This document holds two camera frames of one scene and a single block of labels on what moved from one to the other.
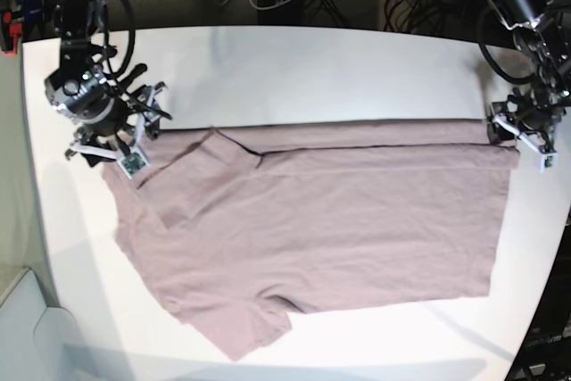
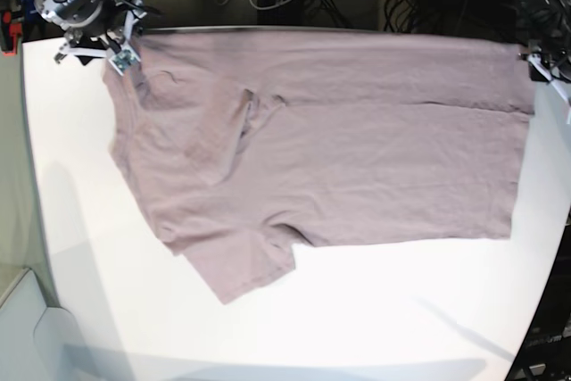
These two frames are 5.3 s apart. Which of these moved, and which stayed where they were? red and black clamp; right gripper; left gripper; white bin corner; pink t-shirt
Moved: left gripper; pink t-shirt; right gripper
Stayed: red and black clamp; white bin corner
